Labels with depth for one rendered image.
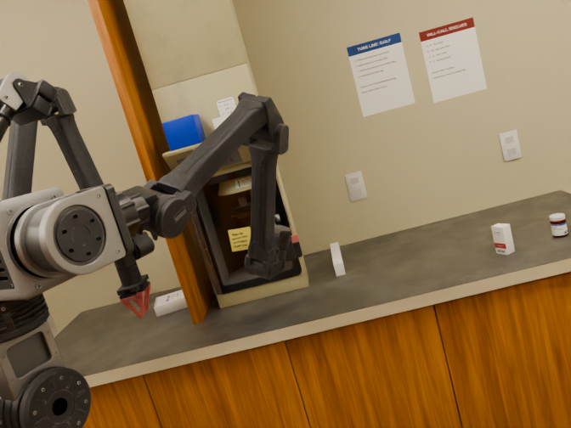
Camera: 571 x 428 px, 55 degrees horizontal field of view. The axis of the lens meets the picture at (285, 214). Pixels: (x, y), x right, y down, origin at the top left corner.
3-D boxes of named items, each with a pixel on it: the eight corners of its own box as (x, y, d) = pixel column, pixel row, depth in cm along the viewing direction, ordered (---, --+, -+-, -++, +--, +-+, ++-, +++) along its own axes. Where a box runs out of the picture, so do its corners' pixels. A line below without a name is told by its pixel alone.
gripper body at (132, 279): (149, 279, 161) (141, 256, 160) (140, 291, 151) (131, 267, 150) (129, 284, 162) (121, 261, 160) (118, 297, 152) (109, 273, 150)
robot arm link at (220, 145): (245, 78, 126) (282, 86, 121) (255, 127, 135) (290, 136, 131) (114, 203, 100) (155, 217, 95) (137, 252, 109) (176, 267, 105)
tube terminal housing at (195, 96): (228, 284, 216) (169, 91, 201) (308, 264, 213) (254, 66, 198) (219, 308, 191) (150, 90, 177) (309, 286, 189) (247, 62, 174)
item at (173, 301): (159, 306, 213) (155, 297, 212) (199, 294, 214) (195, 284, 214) (156, 317, 201) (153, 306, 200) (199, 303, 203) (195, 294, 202)
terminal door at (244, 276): (217, 295, 190) (183, 184, 182) (302, 273, 187) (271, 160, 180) (217, 295, 189) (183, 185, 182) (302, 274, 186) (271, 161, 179)
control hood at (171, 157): (178, 179, 182) (169, 150, 180) (273, 154, 180) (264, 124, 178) (170, 185, 171) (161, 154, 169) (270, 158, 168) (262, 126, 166)
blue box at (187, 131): (177, 148, 179) (169, 121, 178) (206, 140, 179) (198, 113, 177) (170, 151, 170) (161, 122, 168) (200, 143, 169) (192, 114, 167)
